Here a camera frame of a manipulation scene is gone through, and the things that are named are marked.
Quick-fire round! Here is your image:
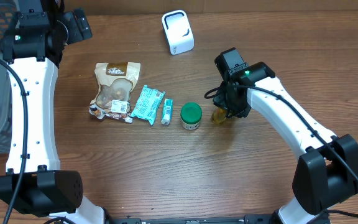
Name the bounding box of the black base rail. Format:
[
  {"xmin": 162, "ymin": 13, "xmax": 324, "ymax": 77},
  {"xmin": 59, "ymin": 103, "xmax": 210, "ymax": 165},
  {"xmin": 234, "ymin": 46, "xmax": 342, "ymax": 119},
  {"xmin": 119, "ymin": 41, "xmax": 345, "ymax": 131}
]
[{"xmin": 108, "ymin": 214, "xmax": 277, "ymax": 224}]

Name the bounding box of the teal snack packet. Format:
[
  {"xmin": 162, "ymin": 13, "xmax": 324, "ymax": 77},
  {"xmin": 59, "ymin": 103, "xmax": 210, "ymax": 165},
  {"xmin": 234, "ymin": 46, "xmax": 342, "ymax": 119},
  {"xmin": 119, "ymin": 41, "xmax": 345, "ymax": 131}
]
[{"xmin": 131, "ymin": 85, "xmax": 165, "ymax": 126}]

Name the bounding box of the white barcode scanner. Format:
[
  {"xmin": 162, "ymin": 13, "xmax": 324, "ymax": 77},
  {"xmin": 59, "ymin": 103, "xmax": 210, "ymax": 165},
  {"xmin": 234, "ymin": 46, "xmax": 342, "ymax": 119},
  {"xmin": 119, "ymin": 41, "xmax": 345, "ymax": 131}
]
[{"xmin": 162, "ymin": 10, "xmax": 195, "ymax": 55}]

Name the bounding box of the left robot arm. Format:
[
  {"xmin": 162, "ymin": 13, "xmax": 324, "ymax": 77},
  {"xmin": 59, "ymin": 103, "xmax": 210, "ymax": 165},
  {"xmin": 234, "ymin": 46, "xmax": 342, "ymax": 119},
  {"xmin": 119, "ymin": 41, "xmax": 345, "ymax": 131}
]
[{"xmin": 0, "ymin": 0, "xmax": 111, "ymax": 223}]

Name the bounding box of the brown and white snack bag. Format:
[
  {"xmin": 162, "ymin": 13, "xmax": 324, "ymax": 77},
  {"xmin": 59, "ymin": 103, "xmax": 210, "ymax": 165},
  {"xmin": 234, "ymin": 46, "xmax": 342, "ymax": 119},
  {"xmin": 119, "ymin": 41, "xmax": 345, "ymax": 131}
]
[{"xmin": 89, "ymin": 62, "xmax": 141, "ymax": 123}]

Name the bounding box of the green white tissue pack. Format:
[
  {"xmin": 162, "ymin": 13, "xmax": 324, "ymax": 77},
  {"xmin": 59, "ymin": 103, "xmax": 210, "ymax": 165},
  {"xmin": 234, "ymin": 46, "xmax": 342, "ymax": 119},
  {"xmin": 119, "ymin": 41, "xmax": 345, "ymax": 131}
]
[{"xmin": 161, "ymin": 98, "xmax": 173, "ymax": 126}]

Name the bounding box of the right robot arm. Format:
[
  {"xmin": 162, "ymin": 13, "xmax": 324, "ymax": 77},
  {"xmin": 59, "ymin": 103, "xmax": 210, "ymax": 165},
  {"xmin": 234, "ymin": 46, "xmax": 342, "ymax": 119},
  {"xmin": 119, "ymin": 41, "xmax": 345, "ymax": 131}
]
[{"xmin": 213, "ymin": 48, "xmax": 358, "ymax": 223}]

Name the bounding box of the green lid seasoning jar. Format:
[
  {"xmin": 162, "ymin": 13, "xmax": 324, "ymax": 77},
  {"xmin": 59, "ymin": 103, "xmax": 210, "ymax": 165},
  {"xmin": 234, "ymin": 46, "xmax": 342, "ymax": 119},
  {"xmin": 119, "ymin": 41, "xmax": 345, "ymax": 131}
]
[{"xmin": 180, "ymin": 102, "xmax": 203, "ymax": 130}]

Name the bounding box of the yellow dish soap bottle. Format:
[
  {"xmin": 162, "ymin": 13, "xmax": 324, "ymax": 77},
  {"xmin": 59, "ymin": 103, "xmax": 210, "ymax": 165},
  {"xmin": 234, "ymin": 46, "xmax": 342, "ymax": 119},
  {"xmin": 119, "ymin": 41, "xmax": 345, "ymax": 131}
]
[{"xmin": 211, "ymin": 108, "xmax": 227, "ymax": 124}]

